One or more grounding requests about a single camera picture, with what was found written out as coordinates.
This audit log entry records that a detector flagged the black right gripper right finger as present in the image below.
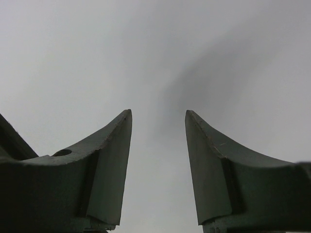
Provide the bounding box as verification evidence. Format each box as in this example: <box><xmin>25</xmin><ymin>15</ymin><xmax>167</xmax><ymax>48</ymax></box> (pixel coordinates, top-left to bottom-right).
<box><xmin>185</xmin><ymin>110</ymin><xmax>311</xmax><ymax>233</ymax></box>

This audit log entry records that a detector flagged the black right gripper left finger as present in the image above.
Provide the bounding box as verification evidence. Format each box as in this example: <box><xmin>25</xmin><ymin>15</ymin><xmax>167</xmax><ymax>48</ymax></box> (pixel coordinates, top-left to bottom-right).
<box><xmin>0</xmin><ymin>110</ymin><xmax>132</xmax><ymax>233</ymax></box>

